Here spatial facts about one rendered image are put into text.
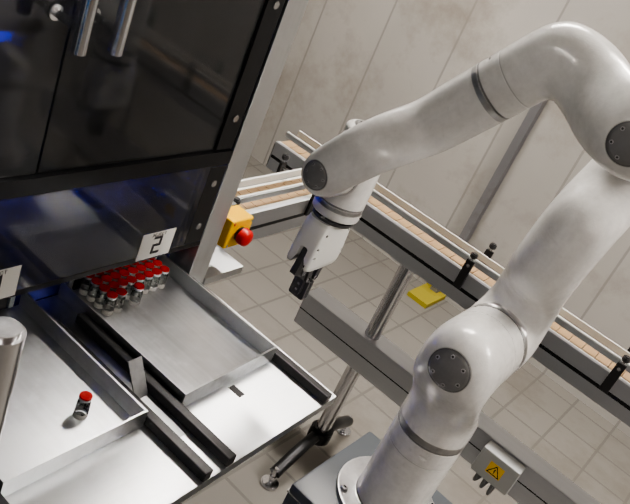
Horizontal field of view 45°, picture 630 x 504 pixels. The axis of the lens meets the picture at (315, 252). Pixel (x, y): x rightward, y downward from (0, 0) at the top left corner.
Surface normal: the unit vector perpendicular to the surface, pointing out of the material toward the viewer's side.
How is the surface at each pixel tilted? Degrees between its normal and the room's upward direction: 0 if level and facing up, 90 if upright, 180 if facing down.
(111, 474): 0
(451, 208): 90
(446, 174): 90
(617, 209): 49
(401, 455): 90
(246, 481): 0
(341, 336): 90
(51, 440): 0
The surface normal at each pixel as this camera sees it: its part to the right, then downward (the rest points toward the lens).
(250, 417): 0.36, -0.81
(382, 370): -0.57, 0.20
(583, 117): -0.91, -0.23
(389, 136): 0.09, -0.13
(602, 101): -0.72, -0.48
